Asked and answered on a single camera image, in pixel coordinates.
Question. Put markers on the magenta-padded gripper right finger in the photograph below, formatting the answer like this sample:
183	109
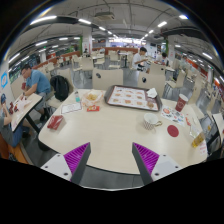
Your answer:
161	166

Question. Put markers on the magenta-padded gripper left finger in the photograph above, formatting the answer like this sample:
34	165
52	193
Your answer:
63	166

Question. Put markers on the flat round red coaster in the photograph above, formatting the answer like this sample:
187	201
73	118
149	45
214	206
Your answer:
173	130

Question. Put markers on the white table notice sticker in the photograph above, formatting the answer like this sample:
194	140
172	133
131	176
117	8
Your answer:
203	148

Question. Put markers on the white patterned mug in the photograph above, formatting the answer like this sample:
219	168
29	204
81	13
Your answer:
150	121

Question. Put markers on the colourful sticker sheet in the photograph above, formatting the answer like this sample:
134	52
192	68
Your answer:
173	115

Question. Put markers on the white paper slip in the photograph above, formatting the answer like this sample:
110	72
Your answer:
71	107

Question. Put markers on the brown fried food piece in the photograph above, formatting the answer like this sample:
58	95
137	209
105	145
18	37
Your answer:
150	104

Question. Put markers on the small red sauce packet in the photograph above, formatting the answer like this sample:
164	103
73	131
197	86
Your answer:
93	108

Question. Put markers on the red paper cup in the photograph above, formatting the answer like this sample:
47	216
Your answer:
181	102

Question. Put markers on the small clear sanitizer bottle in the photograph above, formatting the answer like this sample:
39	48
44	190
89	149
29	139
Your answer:
77	97

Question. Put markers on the beige dining table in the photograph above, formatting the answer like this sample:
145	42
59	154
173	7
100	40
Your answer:
25	106
219	121

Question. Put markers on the crumpled white napkin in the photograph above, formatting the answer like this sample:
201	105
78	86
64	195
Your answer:
152	92

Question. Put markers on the food wrapper with fries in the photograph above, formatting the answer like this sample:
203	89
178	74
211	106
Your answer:
92	97

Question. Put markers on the printed paper tray liner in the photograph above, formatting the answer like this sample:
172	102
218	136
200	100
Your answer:
130	96

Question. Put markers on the black backpack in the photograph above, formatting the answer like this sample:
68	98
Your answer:
60	87

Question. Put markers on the dark brown food tray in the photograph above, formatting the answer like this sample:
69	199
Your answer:
107	96

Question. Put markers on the beige chair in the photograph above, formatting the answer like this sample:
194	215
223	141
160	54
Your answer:
178	81
107	79
151	81

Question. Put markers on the person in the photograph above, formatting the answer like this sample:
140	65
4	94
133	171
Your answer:
136	60
37	81
163	59

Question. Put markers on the ceiling lights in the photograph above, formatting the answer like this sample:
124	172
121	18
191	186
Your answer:
43	19

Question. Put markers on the ceiling air conditioner unit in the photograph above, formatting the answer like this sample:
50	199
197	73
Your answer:
104	15

